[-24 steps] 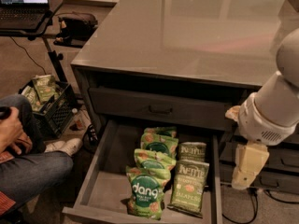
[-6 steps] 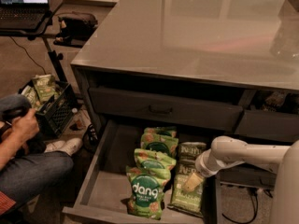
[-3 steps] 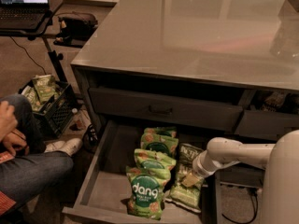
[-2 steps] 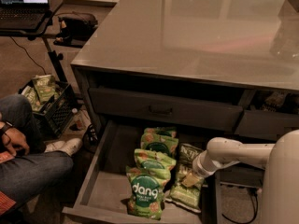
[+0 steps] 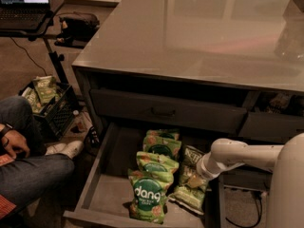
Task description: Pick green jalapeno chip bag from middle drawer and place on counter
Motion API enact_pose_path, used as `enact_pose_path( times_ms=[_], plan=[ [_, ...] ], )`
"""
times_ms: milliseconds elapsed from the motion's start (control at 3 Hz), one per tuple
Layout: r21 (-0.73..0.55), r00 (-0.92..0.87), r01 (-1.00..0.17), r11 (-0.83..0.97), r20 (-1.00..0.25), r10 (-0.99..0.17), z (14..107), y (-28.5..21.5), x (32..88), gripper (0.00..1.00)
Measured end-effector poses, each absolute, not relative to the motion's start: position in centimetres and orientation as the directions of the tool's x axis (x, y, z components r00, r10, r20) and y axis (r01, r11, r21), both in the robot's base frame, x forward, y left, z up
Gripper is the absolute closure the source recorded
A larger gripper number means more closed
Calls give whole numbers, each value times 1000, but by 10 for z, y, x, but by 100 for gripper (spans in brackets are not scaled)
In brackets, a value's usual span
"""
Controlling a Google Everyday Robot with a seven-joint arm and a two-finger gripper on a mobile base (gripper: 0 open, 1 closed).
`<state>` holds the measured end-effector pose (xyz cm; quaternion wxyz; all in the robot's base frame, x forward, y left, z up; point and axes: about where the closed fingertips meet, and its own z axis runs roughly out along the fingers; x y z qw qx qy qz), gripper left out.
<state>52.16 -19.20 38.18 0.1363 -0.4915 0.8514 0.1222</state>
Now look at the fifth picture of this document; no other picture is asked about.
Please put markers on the seated person's jeans legs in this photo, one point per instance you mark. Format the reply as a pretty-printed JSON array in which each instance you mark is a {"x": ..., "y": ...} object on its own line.
[{"x": 25, "y": 180}]

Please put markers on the red patterned cloth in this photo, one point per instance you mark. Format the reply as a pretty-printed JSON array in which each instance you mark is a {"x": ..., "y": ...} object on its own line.
[{"x": 5, "y": 205}]

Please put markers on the black plastic crate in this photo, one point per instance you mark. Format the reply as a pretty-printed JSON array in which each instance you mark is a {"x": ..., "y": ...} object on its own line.
[{"x": 54, "y": 118}]

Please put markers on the kettle jalapeno chip bag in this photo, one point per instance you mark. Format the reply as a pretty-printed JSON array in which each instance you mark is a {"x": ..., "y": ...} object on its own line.
[
  {"x": 190, "y": 191},
  {"x": 190, "y": 156}
]

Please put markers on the Kettle chip bag in crate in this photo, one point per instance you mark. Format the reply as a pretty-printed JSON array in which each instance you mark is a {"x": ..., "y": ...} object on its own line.
[{"x": 45, "y": 88}]

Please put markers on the rear green Dang chip bag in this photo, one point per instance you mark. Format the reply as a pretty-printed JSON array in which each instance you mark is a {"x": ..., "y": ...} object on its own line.
[{"x": 165, "y": 133}]

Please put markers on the black laptop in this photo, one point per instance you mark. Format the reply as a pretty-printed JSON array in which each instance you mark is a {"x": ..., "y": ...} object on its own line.
[{"x": 23, "y": 14}]

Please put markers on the black laptop stand table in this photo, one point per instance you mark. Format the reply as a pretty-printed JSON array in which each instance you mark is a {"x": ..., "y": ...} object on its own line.
[{"x": 41, "y": 32}]

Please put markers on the seated person's hand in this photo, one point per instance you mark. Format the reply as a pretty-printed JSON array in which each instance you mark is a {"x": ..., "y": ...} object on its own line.
[{"x": 15, "y": 144}]

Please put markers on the grey counter cabinet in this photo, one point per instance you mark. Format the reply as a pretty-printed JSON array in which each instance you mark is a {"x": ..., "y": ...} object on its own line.
[{"x": 215, "y": 51}]

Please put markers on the open grey middle drawer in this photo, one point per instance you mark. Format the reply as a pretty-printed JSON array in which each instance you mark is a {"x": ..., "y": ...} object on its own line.
[{"x": 105, "y": 199}]

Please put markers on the white sneaker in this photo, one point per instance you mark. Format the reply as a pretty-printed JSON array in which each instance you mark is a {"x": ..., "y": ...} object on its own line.
[{"x": 71, "y": 149}]

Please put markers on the front green Dang chip bag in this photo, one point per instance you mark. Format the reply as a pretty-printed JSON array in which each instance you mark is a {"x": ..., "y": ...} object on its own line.
[{"x": 149, "y": 189}]

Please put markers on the dark bag on floor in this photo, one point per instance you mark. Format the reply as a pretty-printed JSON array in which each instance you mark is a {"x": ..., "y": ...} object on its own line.
[{"x": 77, "y": 28}]

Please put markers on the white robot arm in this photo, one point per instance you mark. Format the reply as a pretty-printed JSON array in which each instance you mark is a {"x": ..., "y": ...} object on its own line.
[{"x": 286, "y": 163}]

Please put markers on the green dang chip bag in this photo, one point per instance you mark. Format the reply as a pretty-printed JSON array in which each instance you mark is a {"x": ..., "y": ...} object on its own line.
[
  {"x": 149, "y": 189},
  {"x": 160, "y": 145},
  {"x": 151, "y": 162},
  {"x": 165, "y": 133}
]

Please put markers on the grey top drawer front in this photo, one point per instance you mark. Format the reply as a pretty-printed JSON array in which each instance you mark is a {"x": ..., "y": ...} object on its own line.
[{"x": 166, "y": 110}]

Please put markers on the black wrist watch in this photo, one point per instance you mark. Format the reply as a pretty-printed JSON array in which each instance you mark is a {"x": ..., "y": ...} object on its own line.
[{"x": 5, "y": 130}]

